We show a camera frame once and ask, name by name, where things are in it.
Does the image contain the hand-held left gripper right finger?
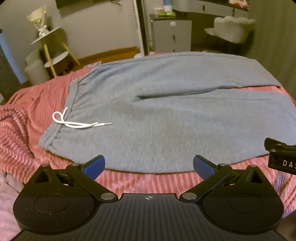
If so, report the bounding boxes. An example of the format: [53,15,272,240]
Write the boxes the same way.
[179,155,275,201]

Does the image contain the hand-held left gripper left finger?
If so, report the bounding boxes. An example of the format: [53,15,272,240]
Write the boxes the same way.
[23,155,119,201]

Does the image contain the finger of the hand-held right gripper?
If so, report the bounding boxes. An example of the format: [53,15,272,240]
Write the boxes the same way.
[264,138,296,152]

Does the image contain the grey sweat pants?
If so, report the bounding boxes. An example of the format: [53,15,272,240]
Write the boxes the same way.
[38,51,296,174]

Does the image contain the pink ribbed blanket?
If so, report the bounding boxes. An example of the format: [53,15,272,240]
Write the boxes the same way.
[0,52,296,232]

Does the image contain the lilac cloth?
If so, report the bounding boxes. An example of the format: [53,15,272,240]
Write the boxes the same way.
[0,171,26,241]

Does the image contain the white cylindrical stool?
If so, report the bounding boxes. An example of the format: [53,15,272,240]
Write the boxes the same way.
[25,49,45,66]
[24,61,51,85]

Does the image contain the grey green curtain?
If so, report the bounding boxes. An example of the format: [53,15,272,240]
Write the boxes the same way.
[249,0,296,87]

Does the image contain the white cushioned chair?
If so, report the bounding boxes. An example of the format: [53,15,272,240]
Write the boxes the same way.
[203,16,255,45]

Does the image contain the dark cabinet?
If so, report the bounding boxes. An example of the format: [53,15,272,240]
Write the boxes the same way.
[0,29,22,99]

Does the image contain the grey bedside cabinet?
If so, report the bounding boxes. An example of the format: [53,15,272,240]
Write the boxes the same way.
[149,14,193,54]

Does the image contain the pink cloth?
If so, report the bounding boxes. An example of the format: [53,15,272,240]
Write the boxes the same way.
[228,0,248,8]

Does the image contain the grey desk with drawers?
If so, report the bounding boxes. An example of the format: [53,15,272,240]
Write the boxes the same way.
[173,0,250,18]

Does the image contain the wrapped flower bouquet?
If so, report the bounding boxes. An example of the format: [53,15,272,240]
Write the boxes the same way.
[26,6,52,37]

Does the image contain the black flat television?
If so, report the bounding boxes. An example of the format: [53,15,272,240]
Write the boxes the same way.
[55,0,112,10]

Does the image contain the white container with blue band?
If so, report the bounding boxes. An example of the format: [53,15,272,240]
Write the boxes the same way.
[163,0,174,13]

